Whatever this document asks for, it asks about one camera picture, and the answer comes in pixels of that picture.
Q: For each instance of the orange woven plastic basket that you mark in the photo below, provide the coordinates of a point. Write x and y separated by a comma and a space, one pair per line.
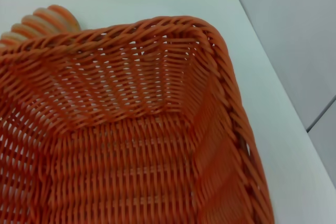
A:
126, 142

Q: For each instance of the orange striped ridged bread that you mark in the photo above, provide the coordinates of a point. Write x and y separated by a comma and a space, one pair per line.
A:
39, 23

